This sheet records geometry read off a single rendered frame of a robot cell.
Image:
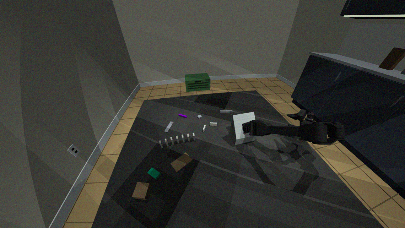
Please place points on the green rectangular block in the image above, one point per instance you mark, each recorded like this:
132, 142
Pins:
154, 173

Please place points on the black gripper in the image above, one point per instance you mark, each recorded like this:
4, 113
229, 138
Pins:
299, 116

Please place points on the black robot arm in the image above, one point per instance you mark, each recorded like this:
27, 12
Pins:
315, 132

